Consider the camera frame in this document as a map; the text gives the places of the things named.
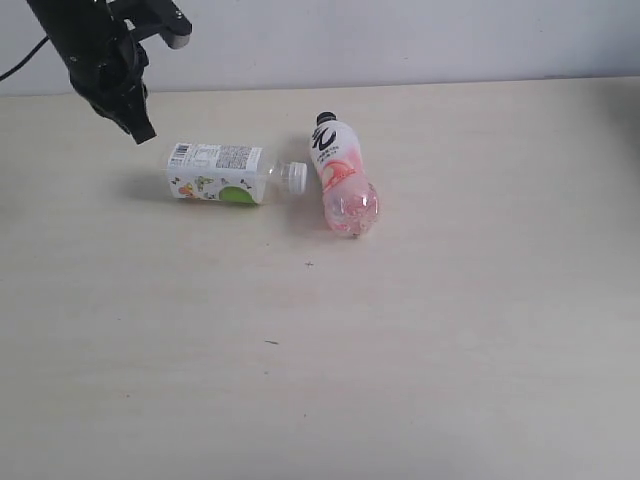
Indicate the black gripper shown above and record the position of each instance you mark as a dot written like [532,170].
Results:
[106,67]

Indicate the square bottle butterfly label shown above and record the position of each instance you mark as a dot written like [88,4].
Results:
[235,174]

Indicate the pink peach drink bottle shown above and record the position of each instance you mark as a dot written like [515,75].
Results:
[351,203]

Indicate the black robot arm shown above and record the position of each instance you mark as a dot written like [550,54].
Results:
[64,21]

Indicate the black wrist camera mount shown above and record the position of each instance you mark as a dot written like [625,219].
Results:
[154,17]

